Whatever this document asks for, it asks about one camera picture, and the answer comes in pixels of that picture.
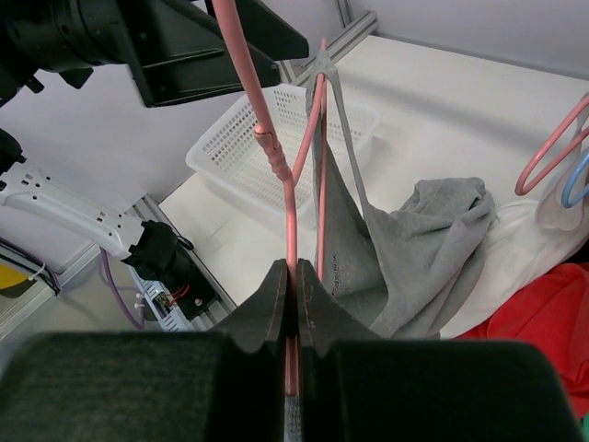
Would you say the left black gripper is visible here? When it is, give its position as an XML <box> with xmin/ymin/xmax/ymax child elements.
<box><xmin>0</xmin><ymin>0</ymin><xmax>282</xmax><ymax>109</ymax></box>

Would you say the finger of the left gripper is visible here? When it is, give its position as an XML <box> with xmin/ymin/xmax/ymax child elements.
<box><xmin>169</xmin><ymin>0</ymin><xmax>309</xmax><ymax>61</ymax></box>

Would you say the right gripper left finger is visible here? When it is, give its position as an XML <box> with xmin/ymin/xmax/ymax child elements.
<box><xmin>1</xmin><ymin>261</ymin><xmax>287</xmax><ymax>441</ymax></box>

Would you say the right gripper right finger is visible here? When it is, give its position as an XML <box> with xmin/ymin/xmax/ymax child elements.
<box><xmin>296</xmin><ymin>260</ymin><xmax>582</xmax><ymax>441</ymax></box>

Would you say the pink wire hanger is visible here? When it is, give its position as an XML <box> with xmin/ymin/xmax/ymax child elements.
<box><xmin>213</xmin><ymin>1</ymin><xmax>327</xmax><ymax>396</ymax></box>
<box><xmin>514</xmin><ymin>94</ymin><xmax>589</xmax><ymax>197</ymax></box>

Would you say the grey tank top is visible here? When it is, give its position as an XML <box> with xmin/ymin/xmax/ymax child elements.
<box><xmin>283</xmin><ymin>49</ymin><xmax>496</xmax><ymax>442</ymax></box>

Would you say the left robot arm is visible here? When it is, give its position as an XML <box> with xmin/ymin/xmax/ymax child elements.
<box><xmin>1</xmin><ymin>1</ymin><xmax>309</xmax><ymax>289</ymax></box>

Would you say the red tank top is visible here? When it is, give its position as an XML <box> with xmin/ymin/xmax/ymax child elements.
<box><xmin>459</xmin><ymin>263</ymin><xmax>588</xmax><ymax>418</ymax></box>

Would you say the white tank top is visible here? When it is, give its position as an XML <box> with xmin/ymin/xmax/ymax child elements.
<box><xmin>436</xmin><ymin>122</ymin><xmax>589</xmax><ymax>340</ymax></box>

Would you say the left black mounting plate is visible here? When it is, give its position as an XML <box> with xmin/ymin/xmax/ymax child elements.
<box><xmin>176</xmin><ymin>262</ymin><xmax>216</xmax><ymax>321</ymax></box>

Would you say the white plastic basket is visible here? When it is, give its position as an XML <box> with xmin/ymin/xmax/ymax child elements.
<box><xmin>185</xmin><ymin>84</ymin><xmax>381</xmax><ymax>229</ymax></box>

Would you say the aluminium frame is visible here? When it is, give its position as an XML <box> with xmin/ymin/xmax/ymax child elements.
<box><xmin>278</xmin><ymin>1</ymin><xmax>378</xmax><ymax>86</ymax></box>

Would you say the white slotted cable duct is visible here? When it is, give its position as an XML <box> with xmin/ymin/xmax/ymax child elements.
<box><xmin>129</xmin><ymin>268</ymin><xmax>191</xmax><ymax>332</ymax></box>

